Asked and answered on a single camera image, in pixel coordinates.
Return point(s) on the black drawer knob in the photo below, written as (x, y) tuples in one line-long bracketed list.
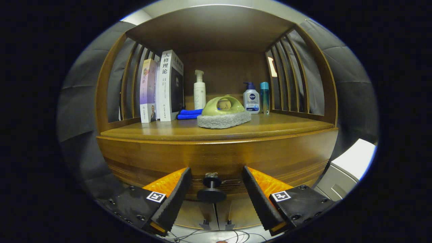
[(211, 195)]

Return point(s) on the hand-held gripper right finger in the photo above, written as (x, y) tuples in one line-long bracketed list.
[(258, 199)]

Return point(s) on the brown wooden cabinet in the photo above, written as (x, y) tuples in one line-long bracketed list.
[(212, 27)]

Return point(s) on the white blue-capped lotion bottle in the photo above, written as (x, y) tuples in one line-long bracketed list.
[(251, 99)]

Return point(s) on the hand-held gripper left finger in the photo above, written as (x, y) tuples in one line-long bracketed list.
[(175, 199)]

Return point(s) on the teal clear bottle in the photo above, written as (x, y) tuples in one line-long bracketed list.
[(264, 99)]

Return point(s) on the blue folded cloth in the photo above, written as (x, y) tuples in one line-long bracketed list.
[(189, 114)]

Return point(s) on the brown wooden countertop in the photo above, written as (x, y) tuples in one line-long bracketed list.
[(270, 126)]

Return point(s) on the thick white book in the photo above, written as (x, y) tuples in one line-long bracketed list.
[(165, 87)]

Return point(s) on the white pump bottle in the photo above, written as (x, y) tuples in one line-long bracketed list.
[(199, 94)]

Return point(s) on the purple book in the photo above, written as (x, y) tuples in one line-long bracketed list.
[(147, 91)]

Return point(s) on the white and grey plastic unit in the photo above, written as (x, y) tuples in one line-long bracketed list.
[(354, 158)]

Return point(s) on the black backdrop cloth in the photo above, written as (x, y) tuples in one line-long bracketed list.
[(84, 111)]

